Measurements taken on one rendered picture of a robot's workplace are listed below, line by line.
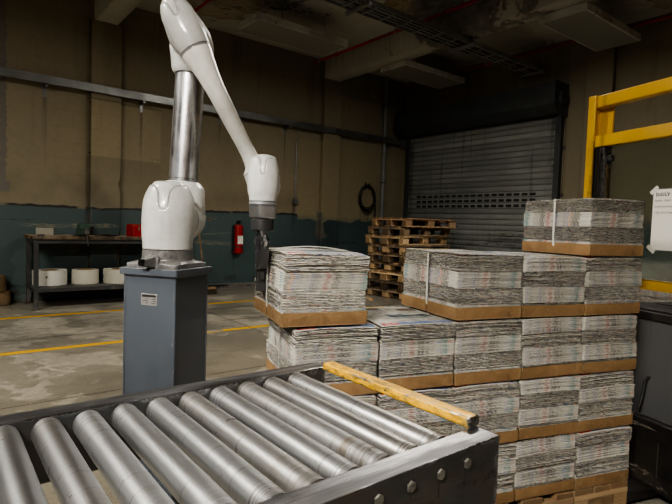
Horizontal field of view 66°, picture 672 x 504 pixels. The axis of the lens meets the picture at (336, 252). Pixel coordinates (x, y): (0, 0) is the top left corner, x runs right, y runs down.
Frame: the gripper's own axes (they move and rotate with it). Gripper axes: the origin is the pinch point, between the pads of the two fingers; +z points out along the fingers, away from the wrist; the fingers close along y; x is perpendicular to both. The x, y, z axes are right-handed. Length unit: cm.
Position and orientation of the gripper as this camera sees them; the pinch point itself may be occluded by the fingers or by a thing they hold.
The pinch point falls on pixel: (260, 280)
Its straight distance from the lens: 173.8
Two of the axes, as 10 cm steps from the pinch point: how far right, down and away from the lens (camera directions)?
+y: -3.5, -0.6, 9.3
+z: -0.4, 10.0, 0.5
